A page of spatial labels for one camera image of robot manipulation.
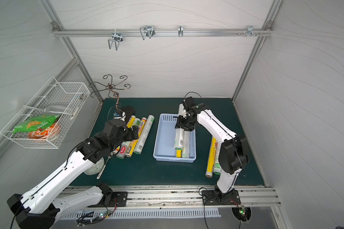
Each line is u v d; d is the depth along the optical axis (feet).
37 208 1.24
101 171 2.69
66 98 2.57
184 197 2.47
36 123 1.77
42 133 2.04
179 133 2.62
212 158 2.78
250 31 2.51
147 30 2.51
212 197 2.38
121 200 2.42
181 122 2.49
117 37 2.57
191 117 2.08
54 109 2.08
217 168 2.63
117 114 2.02
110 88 2.76
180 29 2.37
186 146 2.95
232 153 1.52
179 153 2.82
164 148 3.09
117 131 1.71
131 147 2.92
